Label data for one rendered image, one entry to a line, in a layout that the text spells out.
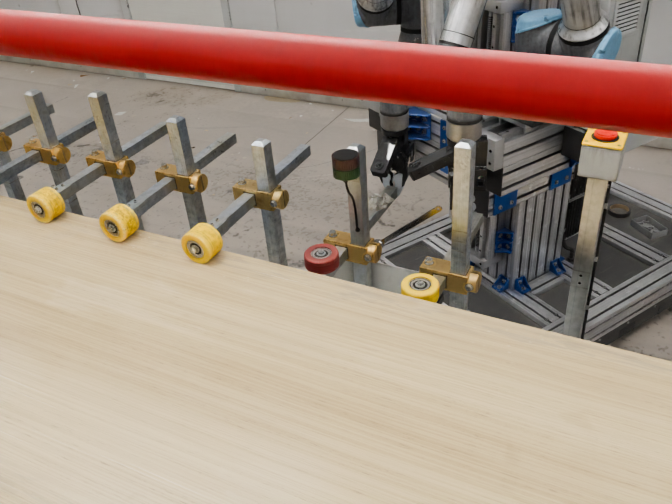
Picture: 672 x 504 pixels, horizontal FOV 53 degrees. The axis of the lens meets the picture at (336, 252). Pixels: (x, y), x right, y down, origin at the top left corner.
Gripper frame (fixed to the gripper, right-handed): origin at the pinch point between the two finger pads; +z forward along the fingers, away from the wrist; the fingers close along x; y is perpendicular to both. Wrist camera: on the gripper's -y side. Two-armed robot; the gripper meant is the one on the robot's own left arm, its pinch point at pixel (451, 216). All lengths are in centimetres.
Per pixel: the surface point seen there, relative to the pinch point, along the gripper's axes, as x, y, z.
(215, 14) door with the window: 326, -152, 39
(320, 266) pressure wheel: -14.8, -29.1, 4.2
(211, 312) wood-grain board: -32, -50, 4
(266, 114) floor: 280, -114, 94
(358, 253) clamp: -3.2, -21.8, 8.6
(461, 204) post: -11.0, 1.7, -9.7
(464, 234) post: -11.3, 2.6, -2.4
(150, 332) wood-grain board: -39, -60, 4
